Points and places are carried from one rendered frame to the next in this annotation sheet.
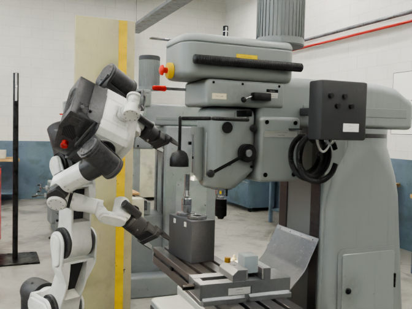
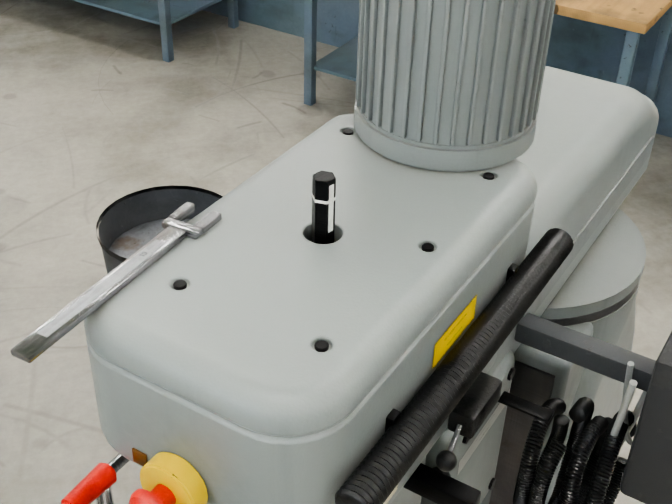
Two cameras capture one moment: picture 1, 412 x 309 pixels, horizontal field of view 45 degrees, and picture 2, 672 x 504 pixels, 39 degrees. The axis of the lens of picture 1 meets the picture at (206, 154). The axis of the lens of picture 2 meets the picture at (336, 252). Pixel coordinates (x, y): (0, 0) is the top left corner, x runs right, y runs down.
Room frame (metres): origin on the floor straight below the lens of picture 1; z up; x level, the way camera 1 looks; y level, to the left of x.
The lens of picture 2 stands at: (1.37, 0.36, 2.39)
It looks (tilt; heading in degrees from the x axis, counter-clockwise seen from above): 35 degrees down; 324
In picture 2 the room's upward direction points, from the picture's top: 2 degrees clockwise
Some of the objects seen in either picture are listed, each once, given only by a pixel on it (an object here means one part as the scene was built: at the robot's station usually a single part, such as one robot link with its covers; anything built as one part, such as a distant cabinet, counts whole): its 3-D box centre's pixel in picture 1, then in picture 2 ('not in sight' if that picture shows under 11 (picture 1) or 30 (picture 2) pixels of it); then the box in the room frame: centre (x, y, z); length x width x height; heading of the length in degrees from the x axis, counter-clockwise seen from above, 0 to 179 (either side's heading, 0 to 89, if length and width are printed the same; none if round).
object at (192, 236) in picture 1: (190, 235); not in sight; (2.26, 0.06, 1.05); 0.22 x 0.12 x 0.20; 32
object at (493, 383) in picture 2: (254, 97); (461, 420); (1.88, -0.18, 1.66); 0.12 x 0.04 x 0.04; 113
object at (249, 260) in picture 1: (247, 262); not in sight; (1.76, -0.16, 1.07); 0.06 x 0.05 x 0.06; 21
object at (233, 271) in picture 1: (233, 270); not in sight; (1.74, -0.11, 1.04); 0.12 x 0.06 x 0.04; 21
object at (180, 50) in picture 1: (228, 62); (329, 291); (1.98, -0.08, 1.81); 0.47 x 0.26 x 0.16; 113
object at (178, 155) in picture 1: (179, 157); not in sight; (1.85, 0.10, 1.43); 0.07 x 0.07 x 0.06
